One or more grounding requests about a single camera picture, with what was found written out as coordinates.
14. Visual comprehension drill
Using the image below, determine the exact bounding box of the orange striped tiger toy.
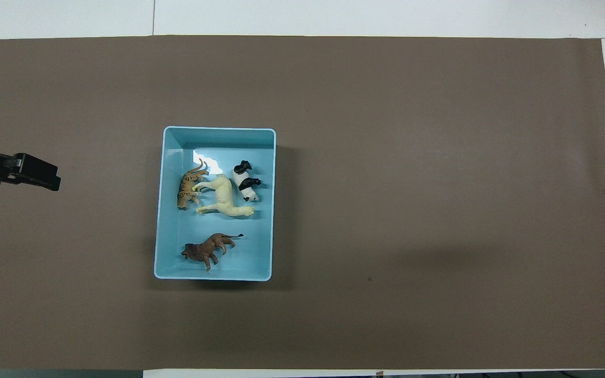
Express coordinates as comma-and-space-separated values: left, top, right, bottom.
177, 159, 210, 211

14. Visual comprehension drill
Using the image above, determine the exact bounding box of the brown lion toy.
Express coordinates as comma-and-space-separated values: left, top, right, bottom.
181, 233, 244, 272

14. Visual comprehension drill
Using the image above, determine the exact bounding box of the cream white horse toy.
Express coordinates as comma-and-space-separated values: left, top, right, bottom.
192, 174, 256, 218

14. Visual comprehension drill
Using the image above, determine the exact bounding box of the black white panda toy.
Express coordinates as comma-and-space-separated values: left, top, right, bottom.
232, 161, 263, 203

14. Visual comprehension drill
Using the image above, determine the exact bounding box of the light blue storage box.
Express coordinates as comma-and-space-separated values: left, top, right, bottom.
154, 126, 277, 282

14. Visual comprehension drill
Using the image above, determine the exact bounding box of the brown paper table mat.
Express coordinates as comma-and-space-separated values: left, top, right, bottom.
0, 35, 605, 371

